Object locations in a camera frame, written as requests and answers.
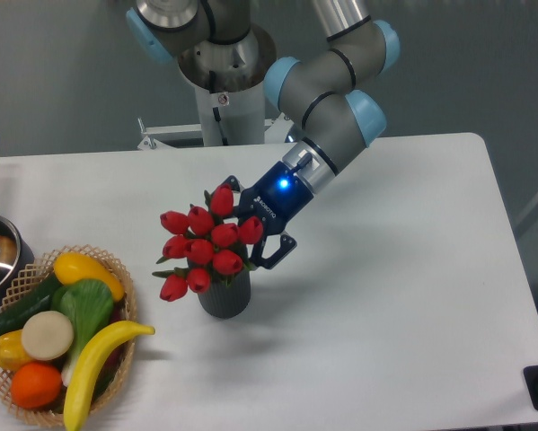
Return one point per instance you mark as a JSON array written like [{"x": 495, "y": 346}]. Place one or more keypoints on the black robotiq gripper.
[{"x": 275, "y": 199}]

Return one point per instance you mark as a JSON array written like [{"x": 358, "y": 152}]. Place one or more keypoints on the red tulip bouquet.
[{"x": 211, "y": 241}]

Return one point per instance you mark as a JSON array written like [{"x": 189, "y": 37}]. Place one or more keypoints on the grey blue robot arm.
[{"x": 322, "y": 97}]

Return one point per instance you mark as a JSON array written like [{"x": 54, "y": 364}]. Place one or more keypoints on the dark grey ribbed vase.
[{"x": 226, "y": 296}]

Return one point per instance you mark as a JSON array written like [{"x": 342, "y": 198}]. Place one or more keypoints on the green leafy vegetable toy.
[{"x": 88, "y": 304}]

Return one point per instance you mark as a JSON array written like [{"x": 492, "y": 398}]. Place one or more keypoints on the yellow squash toy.
[{"x": 71, "y": 267}]

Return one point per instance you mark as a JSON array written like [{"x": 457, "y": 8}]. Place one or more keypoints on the yellow plastic banana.
[{"x": 79, "y": 393}]

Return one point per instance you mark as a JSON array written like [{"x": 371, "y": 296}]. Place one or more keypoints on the beige round disc toy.
[{"x": 47, "y": 335}]

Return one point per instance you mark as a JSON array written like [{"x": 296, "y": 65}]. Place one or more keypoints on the woven wicker basket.
[{"x": 113, "y": 375}]

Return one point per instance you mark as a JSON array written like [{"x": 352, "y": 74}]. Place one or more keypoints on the dark green cucumber toy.
[{"x": 37, "y": 300}]

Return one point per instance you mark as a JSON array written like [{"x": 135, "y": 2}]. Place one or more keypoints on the orange plastic orange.
[{"x": 35, "y": 385}]

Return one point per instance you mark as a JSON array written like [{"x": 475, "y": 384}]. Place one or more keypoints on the yellow bell pepper toy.
[{"x": 13, "y": 355}]

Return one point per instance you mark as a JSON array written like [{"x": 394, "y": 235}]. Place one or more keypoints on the white metal base frame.
[{"x": 174, "y": 132}]

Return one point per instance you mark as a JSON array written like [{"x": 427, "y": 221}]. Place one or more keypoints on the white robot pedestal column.
[{"x": 228, "y": 83}]

